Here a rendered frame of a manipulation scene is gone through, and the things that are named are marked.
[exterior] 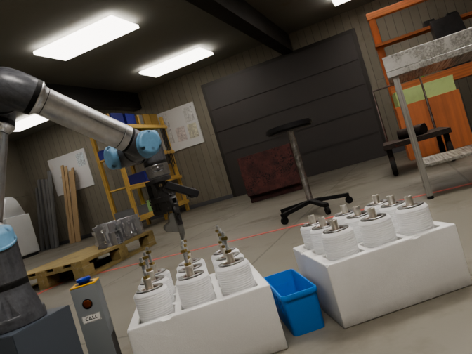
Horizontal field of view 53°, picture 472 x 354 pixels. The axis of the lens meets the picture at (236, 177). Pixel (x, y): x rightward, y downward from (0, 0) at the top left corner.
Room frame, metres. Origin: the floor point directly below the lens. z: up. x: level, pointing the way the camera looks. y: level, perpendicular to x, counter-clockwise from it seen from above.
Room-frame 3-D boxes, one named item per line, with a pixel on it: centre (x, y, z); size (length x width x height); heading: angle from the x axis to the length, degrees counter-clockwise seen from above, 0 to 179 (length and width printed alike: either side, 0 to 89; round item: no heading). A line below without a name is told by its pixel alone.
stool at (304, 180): (3.79, -0.52, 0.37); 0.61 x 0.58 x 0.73; 66
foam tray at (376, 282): (1.50, -0.34, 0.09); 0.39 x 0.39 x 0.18; 7
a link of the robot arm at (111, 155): (1.47, 0.31, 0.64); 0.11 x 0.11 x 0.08; 39
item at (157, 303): (1.31, 0.31, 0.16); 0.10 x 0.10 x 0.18
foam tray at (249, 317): (1.44, 0.21, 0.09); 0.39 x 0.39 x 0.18; 6
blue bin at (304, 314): (1.48, -0.06, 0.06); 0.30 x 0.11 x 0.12; 7
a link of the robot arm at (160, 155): (1.55, 0.24, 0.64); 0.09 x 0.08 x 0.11; 129
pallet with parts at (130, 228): (4.56, 1.60, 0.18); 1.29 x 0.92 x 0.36; 159
